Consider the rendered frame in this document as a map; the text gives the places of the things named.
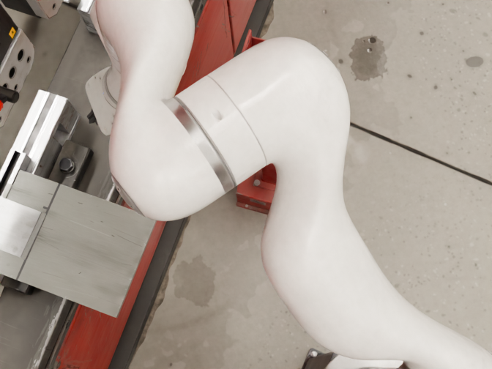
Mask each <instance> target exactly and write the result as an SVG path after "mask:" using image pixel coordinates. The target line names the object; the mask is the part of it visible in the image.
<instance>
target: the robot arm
mask: <svg viewBox="0 0 492 369"><path fill-rule="evenodd" d="M90 18H91V20H92V23H93V24H94V27H95V28H96V30H97V33H98V34H99V36H100V39H101V41H102V43H103V45H104V47H105V49H106V51H107V53H108V55H109V57H110V59H111V66H110V67H106V68H105V69H103V70H101V71H99V72H98V73H97V74H95V75H93V76H92V77H91V78H90V79H89V80H88V81H87V83H86V93H87V95H88V98H89V102H90V103H91V106H92V109H91V112H90V113H89V114H88V115H87V118H88V119H89V123H90V124H92V123H95V122H96V125H99V127H100V129H101V131H102V133H103V134H105V135H111V136H110V142H109V165H110V170H111V175H112V177H111V178H112V180H113V182H114V184H115V185H116V189H117V190H118V191H119V193H120V195H121V197H122V198H123V199H124V201H125V202H126V203H127V204H128V206H130V207H131V208H132V209H133V210H135V212H136V213H137V214H138V215H143V216H144V217H147V218H149V219H152V220H159V221H171V220H179V219H182V218H184V217H188V216H190V215H192V214H194V213H196V212H198V211H199V210H201V209H203V208H204V207H206V206H208V205H209V204H211V203H212V202H213V201H215V200H217V199H218V198H219V197H221V196H222V195H224V194H226V193H227V192H228V191H229V190H231V189H233V188H234V187H236V186H237V185H238V184H240V183H241V182H243V181H244V180H246V179H247V178H249V177H250V176H252V175H253V174H254V173H256V172H257V171H259V170H260V169H262V168H263V167H264V166H266V165H269V164H270V163H273V165H274V166H275V169H276V173H277V181H276V188H275V193H274V196H273V199H272V204H271V207H270V209H269V214H268V216H267V219H266V222H265V226H264V230H263V233H262V238H261V258H262V262H263V265H264V269H265V272H266V274H267V277H268V278H269V280H270V282H271V284H272V285H273V287H274V288H275V290H276V292H277V293H278V295H279V296H280V298H281V299H282V301H283V302H284V304H285V305H286V307H287V308H288V309H289V311H290V312H291V314H292V316H293V317H294V318H295V319H296V320H297V322H298V323H299V324H300V326H301V327H302V328H303V330H304V331H306V333H308V334H309V336H311V337H312V339H314V340H315V341H316V342H317V343H318V344H320V345H321V346H323V347H324V348H326V349H328V350H330V351H332V352H334V353H336V354H339V355H337V356H336V357H335V358H334V359H333V360H332V361H331V362H330V363H329V364H328V365H327V366H326V367H325V369H492V353H491V352H490V351H489V350H486V349H484V348H483V347H482V346H480V345H479V344H477V343H475V342H474V341H473V340H470V339H469V338H467V337H465V336H463V335H462V334H460V333H458V332H456V331H454V330H452V329H450V328H448V327H446V326H444V325H443V324H440V323H439V322H437V321H434V320H433V319H431V318H430V317H428V316H427V315H425V314H424V313H422V312H421V311H419V310H418V309H416V308H415V307H414V306H413V305H412V304H410V303H409V302H408V301H407V300H406V299H404V298H403V297H402V296H401V295H400V294H399V293H398V291H397V290H396V289H395V288H394V287H393V286H392V284H391V283H390V282H389V281H388V279H387V278H386V276H385V275H384V273H383V272H382V271H381V269H380V267H379V266H378V264H377V263H376V261H375V259H374V257H373V256H372V255H371V253H370V251H369V249H368V248H367V246H366V244H365V243H364V241H363V240H362V237H361V236H360V235H359V233H358V231H357V229H356V228H355V226H354V224H353V223H352V221H351V218H350V217H349V214H348V212H347V210H346V206H345V203H344V199H343V169H344V162H345V156H346V147H347V143H348V138H349V128H350V105H349V96H348V93H347V91H346V86H345V84H344V82H343V79H342V77H341V75H340V70H339V69H338V68H337V67H336V66H335V65H334V63H333V62H332V60H331V59H330V58H329V57H328V55H327V54H326V53H325V52H324V51H322V50H320V49H319V48H317V47H316V46H314V45H313V44H311V43H310V42H307V41H304V40H301V39H297V38H292V37H276V38H272V39H269V40H265V41H263V42H261V43H259V44H257V45H254V46H253V47H251V48H249V49H247V50H246V51H244V52H243V53H241V54H239V55H238V56H236V57H234V58H233V59H231V60H230V61H228V62H226V63H225V64H224V65H222V66H221V67H218V68H217V69H216V70H214V71H213V72H211V73H210V74H208V75H207V76H205V77H203V78H202V79H201V80H199V81H197V82H195V83H194V84H193V85H191V86H189V87H188V88H186V89H185V90H184V91H182V92H180V93H179V94H178V95H176V96H175V94H176V90H177V88H178V85H179V82H180V80H181V78H182V76H183V74H184V72H185V69H186V66H187V60H188V59H189V55H190V52H191V49H192V46H193V40H194V34H195V19H194V14H193V10H192V7H191V5H190V2H189V0H96V2H95V3H93V5H92V8H91V9H90Z"/></svg>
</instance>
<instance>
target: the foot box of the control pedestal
mask: <svg viewBox="0 0 492 369"><path fill-rule="evenodd" d="M256 173H257V172H256ZM256 173H254V174H253V175H252V176H250V177H249V178H247V179H246V180H244V181H243V182H241V183H240V184H238V187H237V189H236V197H237V202H236V205H237V206H239V207H242V208H245V209H249V210H253V211H255V212H260V213H263V214H266V215H267V214H269V209H270V207H271V204H272V199H273V196H274V193H275V191H272V190H267V189H264V188H261V187H256V186H253V183H254V180H255V177H256Z"/></svg>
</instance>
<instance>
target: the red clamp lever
mask: <svg viewBox="0 0 492 369"><path fill-rule="evenodd" d="M18 99H19V93H18V92H17V91H14V90H11V89H8V88H6V87H3V86H0V110H1V109H2V108H3V104H4V103H5V102H6V101H7V102H10V103H16V102H17V101H18Z"/></svg>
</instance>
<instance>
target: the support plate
mask: <svg viewBox="0 0 492 369"><path fill-rule="evenodd" d="M58 184H59V183H57V182H53V181H51V180H49V179H45V178H42V177H40V176H37V175H34V174H30V173H29V172H26V171H22V170H19V173H18V175H17V177H16V179H15V182H14V184H13V186H12V188H11V190H10V193H9V195H8V196H7V199H9V200H11V201H14V202H16V203H19V204H22V205H24V206H27V207H29V208H32V209H35V210H37V211H39V212H44V213H46V210H47V209H43V207H44V206H46V207H48V206H49V203H50V202H51V199H52V197H53V194H54V193H55V191H56V188H57V186H58ZM156 222H157V221H156V220H152V219H149V218H147V217H144V216H143V215H138V214H137V213H136V212H135V210H132V209H128V208H127V207H124V206H120V205H118V204H115V203H112V202H110V201H106V200H104V199H101V198H98V197H96V196H93V195H89V194H88V193H84V192H81V191H79V190H76V189H73V188H71V187H68V186H65V185H62V184H61V185H60V187H59V189H58V191H57V193H56V196H55V198H54V200H53V203H52V204H51V207H50V209H49V211H48V214H47V216H46V218H45V221H44V223H43V224H42V228H41V229H40V232H39V233H38V236H37V238H36V240H35V243H34V245H33V247H32V249H31V252H30V254H29V257H28V258H27V260H26V263H25V265H24V267H23V270H22V272H21V274H20V277H19V278H18V280H19V281H20V282H23V283H26V284H29V285H30V286H34V287H36V288H40V289H42V290H44V291H47V292H50V293H52V294H55V295H57V296H60V297H63V298H65V299H68V300H71V301H73V302H76V303H78V304H81V305H84V306H87V307H88V308H91V309H94V310H97V311H100V312H102V313H105V314H107V315H109V316H113V317H115V318H118V316H119V313H120V310H121V309H122V305H123V303H124V301H125V298H126V296H127V293H128V291H129V289H130V286H131V283H132V281H133V278H134V276H135V273H136V271H137V269H138V266H139V264H140V262H141V259H142V256H143V254H144V251H145V249H146V246H147V244H148V242H149V239H150V236H151V235H152V232H153V229H154V227H155V224H156ZM23 262H24V259H23V258H20V257H17V256H14V255H13V254H10V253H7V252H5V251H3V250H0V274H2V275H5V276H7V277H11V278H13V279H16V277H17V276H18V273H19V271H20V269H21V266H22V264H23Z"/></svg>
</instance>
